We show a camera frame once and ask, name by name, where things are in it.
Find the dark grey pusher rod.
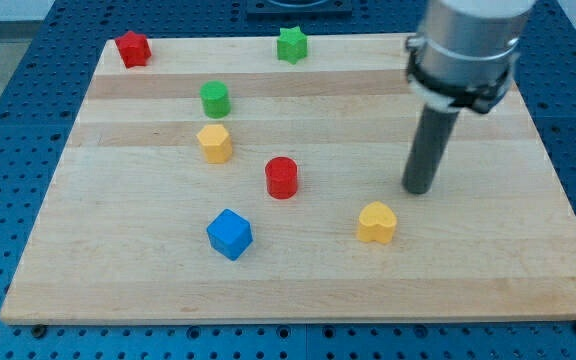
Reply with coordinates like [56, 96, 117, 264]
[402, 105, 459, 195]

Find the blue cube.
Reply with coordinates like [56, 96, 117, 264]
[206, 209, 253, 261]

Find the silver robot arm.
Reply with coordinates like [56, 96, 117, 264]
[402, 0, 535, 194]

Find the yellow hexagon block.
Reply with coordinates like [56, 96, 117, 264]
[196, 124, 233, 164]

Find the yellow heart block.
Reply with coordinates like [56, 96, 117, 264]
[356, 201, 398, 244]

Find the red cylinder block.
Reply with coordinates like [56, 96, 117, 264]
[265, 157, 298, 200]

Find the green star block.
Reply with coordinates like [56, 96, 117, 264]
[276, 26, 308, 65]

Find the wooden board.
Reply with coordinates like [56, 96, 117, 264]
[0, 34, 576, 325]

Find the green cylinder block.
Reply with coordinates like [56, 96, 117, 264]
[200, 80, 231, 118]

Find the red star block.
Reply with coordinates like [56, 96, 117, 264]
[114, 31, 152, 68]

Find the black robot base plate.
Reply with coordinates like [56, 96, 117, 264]
[246, 0, 353, 17]

